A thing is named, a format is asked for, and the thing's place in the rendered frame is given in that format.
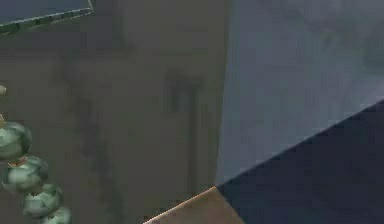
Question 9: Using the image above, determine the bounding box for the brown wooden table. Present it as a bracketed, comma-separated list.
[142, 185, 247, 224]

